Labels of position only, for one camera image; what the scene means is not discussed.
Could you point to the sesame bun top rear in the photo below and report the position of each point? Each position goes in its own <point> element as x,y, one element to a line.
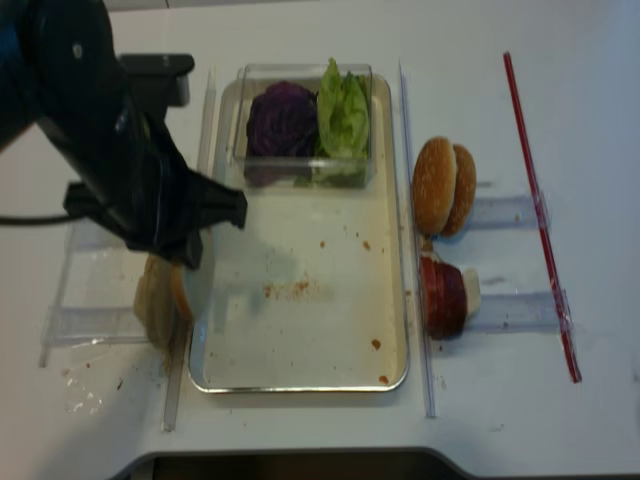
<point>433,185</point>

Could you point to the clear rail holder lower right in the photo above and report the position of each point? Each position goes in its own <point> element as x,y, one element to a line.
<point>537,312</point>

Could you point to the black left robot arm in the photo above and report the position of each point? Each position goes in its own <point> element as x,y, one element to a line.
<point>59,71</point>

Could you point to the red plastic strip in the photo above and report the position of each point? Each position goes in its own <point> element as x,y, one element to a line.
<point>562,309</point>

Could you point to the clear rail holder lower left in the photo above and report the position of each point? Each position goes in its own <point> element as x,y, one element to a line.
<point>94,299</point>

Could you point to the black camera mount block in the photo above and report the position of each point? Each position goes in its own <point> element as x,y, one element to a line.
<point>159,80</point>

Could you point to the bun bottom slices stack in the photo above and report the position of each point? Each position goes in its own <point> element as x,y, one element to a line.
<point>160,302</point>

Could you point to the clear rail holder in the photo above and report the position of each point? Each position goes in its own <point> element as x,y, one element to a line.
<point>537,312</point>
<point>522,211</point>
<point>94,299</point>

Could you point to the clear plastic box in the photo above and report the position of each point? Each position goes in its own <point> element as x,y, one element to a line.
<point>300,172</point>

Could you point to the metal tray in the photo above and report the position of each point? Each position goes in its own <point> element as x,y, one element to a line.
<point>309,295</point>

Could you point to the sesame bun top front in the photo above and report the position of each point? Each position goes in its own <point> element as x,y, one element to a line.
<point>465,190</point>

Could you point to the clear rail holder upper right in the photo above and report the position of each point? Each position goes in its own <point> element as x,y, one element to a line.
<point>522,211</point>

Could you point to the sesame bun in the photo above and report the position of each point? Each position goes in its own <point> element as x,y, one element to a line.
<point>433,185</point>
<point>465,190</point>

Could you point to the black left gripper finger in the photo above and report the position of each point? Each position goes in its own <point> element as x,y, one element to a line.
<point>187,251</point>
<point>210,203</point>

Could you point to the purple cabbage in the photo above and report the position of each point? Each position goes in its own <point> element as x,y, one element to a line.
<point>282,122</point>

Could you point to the green lettuce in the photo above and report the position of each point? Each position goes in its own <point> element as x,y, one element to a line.
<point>342,115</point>

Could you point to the bun bottom slice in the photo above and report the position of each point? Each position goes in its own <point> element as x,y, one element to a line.
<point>191,289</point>

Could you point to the white pusher block patties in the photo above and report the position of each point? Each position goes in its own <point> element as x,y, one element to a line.
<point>472,291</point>

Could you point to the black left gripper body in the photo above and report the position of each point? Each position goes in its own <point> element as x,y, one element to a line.
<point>133,179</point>

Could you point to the clear long rail right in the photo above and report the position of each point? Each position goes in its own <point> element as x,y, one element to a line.
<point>426,371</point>

